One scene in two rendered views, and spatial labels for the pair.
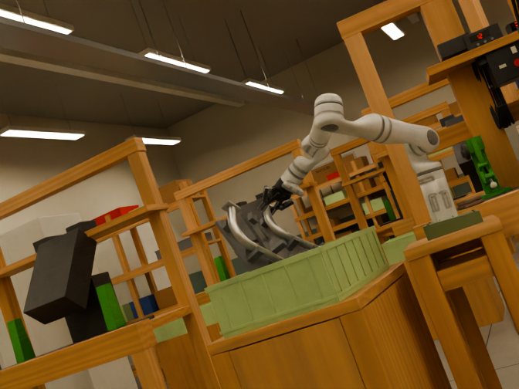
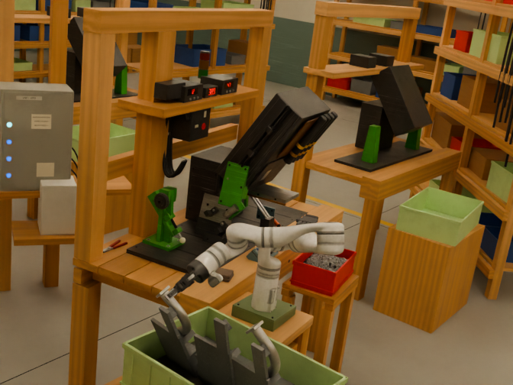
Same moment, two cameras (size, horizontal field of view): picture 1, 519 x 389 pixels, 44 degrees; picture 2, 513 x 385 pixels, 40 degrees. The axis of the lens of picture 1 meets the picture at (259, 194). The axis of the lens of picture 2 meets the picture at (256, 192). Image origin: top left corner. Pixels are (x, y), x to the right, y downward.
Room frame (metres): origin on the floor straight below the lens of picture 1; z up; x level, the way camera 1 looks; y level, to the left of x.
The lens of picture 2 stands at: (1.81, 1.90, 2.18)
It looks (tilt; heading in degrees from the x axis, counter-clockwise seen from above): 18 degrees down; 282
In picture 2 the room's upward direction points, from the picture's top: 7 degrees clockwise
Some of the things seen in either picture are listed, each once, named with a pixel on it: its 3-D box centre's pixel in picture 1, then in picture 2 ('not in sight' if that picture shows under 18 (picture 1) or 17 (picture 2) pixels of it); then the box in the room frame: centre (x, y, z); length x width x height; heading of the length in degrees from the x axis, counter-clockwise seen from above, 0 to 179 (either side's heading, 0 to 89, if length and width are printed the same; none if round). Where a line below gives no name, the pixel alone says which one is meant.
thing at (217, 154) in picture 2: not in sight; (217, 185); (2.75, -1.45, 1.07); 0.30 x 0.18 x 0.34; 77
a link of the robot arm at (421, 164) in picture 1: (422, 153); (271, 249); (2.27, -0.59, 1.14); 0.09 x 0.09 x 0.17; 37
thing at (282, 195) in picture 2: not in sight; (256, 189); (2.52, -1.36, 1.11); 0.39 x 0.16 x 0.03; 167
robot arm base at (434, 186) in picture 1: (437, 196); (265, 286); (2.27, -0.58, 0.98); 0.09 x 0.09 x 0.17; 80
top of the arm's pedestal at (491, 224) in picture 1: (452, 237); (260, 321); (2.27, -0.58, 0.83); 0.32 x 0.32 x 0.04; 74
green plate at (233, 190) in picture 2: not in sight; (237, 183); (2.59, -1.22, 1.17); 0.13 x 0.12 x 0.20; 77
